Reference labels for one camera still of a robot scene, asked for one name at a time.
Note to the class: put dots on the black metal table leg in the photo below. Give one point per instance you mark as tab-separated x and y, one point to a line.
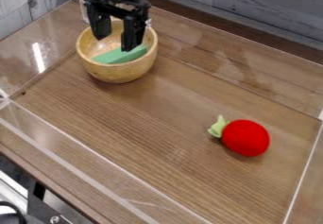
39	209

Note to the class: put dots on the green rectangular block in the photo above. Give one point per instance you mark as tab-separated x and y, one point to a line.
118	56

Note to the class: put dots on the clear acrylic tray walls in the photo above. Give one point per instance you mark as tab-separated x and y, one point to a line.
125	150

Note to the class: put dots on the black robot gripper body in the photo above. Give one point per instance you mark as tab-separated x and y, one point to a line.
118	8

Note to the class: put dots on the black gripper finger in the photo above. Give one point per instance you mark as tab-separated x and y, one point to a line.
99	20
135	24

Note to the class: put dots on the light wooden bowl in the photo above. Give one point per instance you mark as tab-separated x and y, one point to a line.
122	72

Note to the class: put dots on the red plush strawberry toy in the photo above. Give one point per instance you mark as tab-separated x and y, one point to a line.
244	136

